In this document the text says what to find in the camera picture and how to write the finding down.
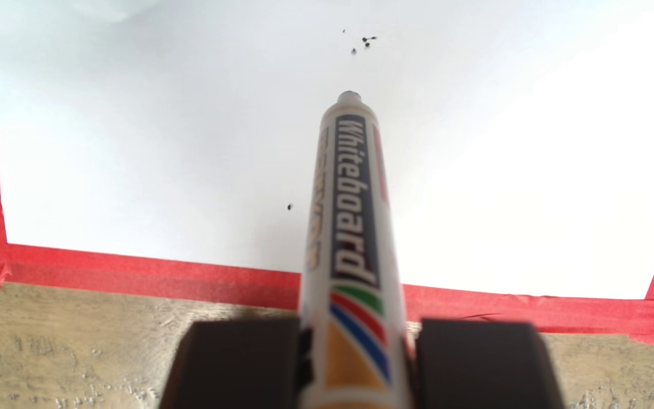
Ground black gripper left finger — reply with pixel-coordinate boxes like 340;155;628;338
159;318;313;409

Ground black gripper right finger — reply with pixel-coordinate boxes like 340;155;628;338
414;319;567;409

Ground white whiteboard marker pen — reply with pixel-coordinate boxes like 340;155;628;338
297;90;414;409

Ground white ink-dotted paper sheet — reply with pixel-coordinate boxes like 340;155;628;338
0;0;654;301

